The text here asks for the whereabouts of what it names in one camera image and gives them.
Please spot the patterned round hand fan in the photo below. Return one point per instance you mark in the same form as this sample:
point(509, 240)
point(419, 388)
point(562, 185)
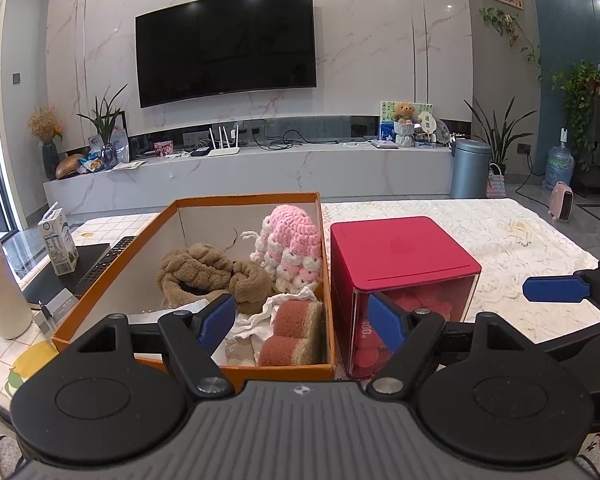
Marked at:
point(444, 132)

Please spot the red lidded container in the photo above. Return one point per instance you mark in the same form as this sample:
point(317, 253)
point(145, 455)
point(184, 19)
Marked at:
point(400, 245)

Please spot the bath scrub mitt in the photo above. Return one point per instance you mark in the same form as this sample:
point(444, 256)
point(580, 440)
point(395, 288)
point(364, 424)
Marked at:
point(292, 320)

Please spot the small pink photo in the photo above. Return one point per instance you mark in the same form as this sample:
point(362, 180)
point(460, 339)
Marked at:
point(163, 148)

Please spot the blue-grey trash can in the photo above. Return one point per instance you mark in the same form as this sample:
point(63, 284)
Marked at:
point(470, 170)

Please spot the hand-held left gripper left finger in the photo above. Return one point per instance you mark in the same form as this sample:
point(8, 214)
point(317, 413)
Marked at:
point(217, 322)

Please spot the pastel woven bag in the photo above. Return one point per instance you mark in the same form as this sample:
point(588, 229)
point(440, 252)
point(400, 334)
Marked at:
point(496, 187)

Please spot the white water bottle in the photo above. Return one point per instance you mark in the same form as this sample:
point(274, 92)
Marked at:
point(2, 290)

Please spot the pink crochet plush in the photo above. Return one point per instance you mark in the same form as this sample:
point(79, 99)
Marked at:
point(290, 230)

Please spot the white router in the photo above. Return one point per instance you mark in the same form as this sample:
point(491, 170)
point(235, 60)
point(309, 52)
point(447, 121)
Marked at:
point(224, 149)

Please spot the trailing potted plant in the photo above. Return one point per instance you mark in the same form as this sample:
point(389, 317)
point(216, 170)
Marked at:
point(580, 90)

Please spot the pink space heater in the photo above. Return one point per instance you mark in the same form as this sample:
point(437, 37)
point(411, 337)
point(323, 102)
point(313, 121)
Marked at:
point(561, 202)

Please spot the white marble television console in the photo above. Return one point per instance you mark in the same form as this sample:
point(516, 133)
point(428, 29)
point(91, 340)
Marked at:
point(280, 170)

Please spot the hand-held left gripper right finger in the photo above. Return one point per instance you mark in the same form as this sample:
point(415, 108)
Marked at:
point(386, 322)

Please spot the green plant in glass vase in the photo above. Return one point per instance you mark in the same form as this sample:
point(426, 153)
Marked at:
point(105, 120)

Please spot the blue water jug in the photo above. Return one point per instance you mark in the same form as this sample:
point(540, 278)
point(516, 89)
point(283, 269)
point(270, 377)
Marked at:
point(558, 162)

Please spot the white round hand fan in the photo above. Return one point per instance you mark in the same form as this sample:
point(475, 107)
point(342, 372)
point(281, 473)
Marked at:
point(427, 122)

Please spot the hanging vine plant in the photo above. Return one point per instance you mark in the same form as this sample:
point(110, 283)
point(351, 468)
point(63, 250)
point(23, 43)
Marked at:
point(505, 20)

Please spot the black remote control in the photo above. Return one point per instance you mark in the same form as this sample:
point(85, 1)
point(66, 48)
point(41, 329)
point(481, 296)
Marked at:
point(111, 255)

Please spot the brown terry headband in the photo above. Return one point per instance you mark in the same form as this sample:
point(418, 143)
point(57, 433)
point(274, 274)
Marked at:
point(195, 267)

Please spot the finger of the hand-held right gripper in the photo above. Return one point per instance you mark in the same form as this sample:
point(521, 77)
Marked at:
point(580, 340)
point(555, 289)

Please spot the green landscape picture card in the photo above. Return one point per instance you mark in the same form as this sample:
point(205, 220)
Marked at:
point(387, 120)

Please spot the white set-top box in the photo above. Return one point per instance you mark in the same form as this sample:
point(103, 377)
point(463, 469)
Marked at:
point(384, 144)

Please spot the white milk carton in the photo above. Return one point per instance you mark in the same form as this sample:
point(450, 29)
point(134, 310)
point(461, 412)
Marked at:
point(57, 245)

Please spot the brown teddy bear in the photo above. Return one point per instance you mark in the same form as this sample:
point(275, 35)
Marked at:
point(405, 112)

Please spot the orange cardboard box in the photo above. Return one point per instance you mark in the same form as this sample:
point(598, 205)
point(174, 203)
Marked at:
point(205, 225)

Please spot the vase with dried flowers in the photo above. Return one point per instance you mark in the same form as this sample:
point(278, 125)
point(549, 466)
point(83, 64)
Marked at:
point(47, 135)

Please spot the snack bags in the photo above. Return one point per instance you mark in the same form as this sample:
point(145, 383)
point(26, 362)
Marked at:
point(92, 162)

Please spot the black tray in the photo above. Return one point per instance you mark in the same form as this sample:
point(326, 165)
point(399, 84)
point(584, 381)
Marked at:
point(45, 285)

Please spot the black wall television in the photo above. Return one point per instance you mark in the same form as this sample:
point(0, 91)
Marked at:
point(225, 45)

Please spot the long-leaved potted plant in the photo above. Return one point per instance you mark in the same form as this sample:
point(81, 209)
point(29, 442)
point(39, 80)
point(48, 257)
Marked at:
point(500, 135)

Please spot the lemon-print plaid tablecloth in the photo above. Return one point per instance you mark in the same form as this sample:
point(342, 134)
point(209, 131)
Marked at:
point(0, 355)

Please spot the golden ornament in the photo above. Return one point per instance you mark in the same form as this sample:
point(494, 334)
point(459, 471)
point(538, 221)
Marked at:
point(70, 165)

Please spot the black picture frame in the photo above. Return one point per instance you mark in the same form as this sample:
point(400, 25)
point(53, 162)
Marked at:
point(122, 120)

